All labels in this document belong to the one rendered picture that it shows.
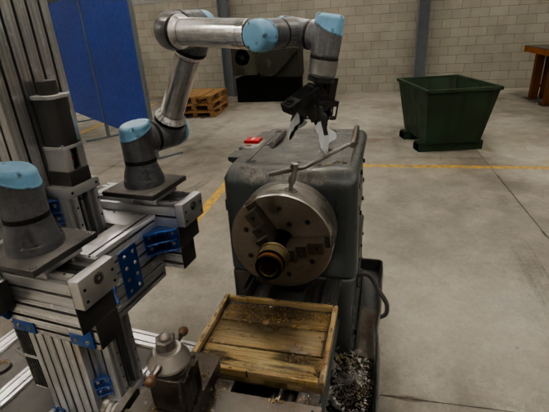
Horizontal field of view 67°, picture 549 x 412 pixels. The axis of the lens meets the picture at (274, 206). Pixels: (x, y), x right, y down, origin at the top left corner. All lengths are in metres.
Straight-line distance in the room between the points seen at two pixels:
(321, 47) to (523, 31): 10.63
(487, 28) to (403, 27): 1.87
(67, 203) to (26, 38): 0.50
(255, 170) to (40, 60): 0.74
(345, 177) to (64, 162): 0.87
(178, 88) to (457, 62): 10.18
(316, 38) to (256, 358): 0.84
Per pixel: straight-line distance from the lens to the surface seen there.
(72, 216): 1.47
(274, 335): 1.21
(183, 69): 1.48
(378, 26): 11.13
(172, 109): 1.56
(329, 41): 1.12
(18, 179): 1.20
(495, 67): 11.58
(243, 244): 1.29
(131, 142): 1.54
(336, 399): 1.48
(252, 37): 1.06
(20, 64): 1.45
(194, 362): 0.85
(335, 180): 1.31
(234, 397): 0.96
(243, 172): 1.38
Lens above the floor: 1.68
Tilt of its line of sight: 24 degrees down
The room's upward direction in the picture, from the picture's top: 4 degrees counter-clockwise
